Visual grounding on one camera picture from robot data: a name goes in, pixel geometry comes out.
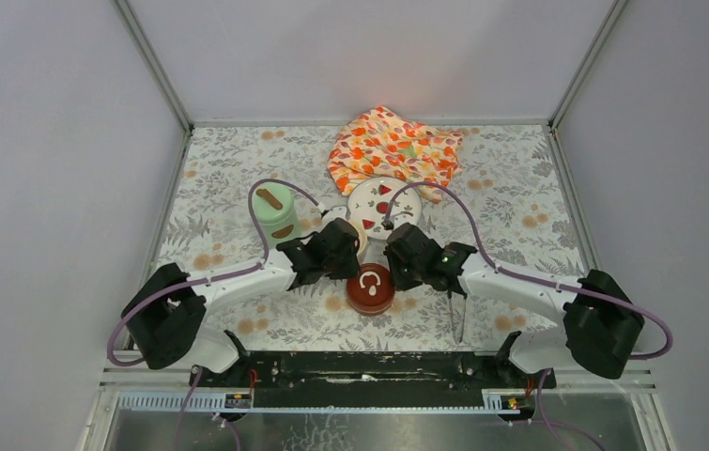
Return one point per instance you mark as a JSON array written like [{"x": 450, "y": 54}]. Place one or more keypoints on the floral orange cloth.
[{"x": 380, "y": 143}]

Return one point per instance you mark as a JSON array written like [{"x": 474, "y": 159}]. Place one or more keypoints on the white plate blue rim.
[{"x": 368, "y": 204}]

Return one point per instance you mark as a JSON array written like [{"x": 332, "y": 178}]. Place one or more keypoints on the red brown round lid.
[{"x": 371, "y": 292}]

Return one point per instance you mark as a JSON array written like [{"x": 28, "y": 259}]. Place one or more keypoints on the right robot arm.
[{"x": 593, "y": 327}]

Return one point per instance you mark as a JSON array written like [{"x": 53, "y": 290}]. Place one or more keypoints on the cream lid pink handle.
[{"x": 362, "y": 241}]

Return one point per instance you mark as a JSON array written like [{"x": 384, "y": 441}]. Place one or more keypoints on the floral tablecloth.
[{"x": 507, "y": 192}]

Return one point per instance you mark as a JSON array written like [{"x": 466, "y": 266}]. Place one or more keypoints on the green container cup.
[{"x": 279, "y": 227}]

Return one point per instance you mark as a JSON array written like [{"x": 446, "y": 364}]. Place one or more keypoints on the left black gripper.
[{"x": 346, "y": 239}]

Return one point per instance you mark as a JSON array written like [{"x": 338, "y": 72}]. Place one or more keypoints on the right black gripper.
[{"x": 401, "y": 284}]

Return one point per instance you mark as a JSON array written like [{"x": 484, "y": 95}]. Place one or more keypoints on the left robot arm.
[{"x": 167, "y": 319}]

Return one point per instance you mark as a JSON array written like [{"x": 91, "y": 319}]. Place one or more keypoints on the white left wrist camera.
[{"x": 336, "y": 212}]

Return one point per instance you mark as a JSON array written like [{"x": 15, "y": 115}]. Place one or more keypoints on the green lid brown handle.
[{"x": 273, "y": 203}]

